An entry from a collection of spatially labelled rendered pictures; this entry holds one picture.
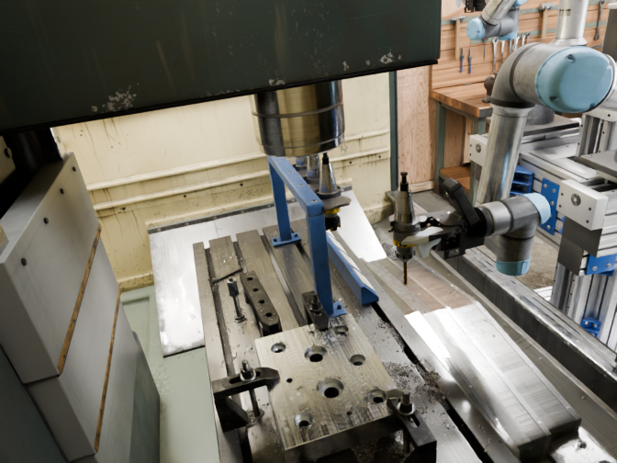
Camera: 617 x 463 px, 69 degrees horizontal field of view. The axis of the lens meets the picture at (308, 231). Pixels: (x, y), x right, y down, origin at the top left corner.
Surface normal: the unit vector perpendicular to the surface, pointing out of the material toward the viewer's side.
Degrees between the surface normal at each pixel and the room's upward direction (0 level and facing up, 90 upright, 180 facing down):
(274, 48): 90
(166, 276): 25
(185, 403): 0
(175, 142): 90
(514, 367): 8
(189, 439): 0
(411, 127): 90
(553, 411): 8
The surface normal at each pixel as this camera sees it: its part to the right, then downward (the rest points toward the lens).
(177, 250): 0.02, -0.62
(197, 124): 0.28, 0.42
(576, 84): 0.06, 0.43
